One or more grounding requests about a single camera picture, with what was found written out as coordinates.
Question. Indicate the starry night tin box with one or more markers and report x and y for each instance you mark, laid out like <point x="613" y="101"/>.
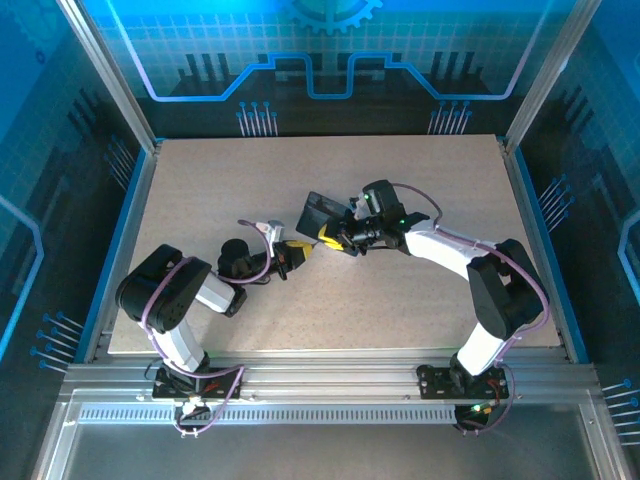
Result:
<point x="320" y="212"/>

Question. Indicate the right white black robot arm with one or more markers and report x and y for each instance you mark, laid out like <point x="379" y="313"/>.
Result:
<point x="445" y="247"/>

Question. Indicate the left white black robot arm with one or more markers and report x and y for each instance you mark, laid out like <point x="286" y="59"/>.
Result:
<point x="175" y="345"/>

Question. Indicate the small board with lights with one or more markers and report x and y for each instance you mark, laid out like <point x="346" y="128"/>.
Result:
<point x="481" y="407"/>

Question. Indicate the left aluminium side rail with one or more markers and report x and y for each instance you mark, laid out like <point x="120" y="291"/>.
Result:
<point x="127" y="225"/>

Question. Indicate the aluminium side rail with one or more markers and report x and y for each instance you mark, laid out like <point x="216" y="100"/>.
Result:
<point x="127" y="225"/>
<point x="540" y="225"/>

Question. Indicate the aluminium mounting rail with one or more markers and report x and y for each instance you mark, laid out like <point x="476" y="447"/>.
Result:
<point x="325" y="375"/>

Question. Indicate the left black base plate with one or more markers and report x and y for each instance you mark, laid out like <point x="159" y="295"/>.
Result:
<point x="225" y="385"/>

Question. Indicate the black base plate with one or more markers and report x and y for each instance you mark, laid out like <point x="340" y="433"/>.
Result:
<point x="432" y="382"/>
<point x="225" y="385"/>

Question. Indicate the right aluminium side rail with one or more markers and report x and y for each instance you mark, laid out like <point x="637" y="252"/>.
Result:
<point x="540" y="225"/>

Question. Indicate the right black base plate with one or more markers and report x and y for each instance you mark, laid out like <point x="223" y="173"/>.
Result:
<point x="432" y="382"/>

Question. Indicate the right aluminium frame post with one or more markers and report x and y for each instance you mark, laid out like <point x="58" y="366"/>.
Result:
<point x="545" y="75"/>

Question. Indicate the aluminium frame post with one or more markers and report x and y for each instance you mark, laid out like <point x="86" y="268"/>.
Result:
<point x="545" y="75"/>
<point x="111" y="75"/>

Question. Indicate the left aluminium frame post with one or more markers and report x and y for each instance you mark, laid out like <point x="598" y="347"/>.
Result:
<point x="111" y="75"/>

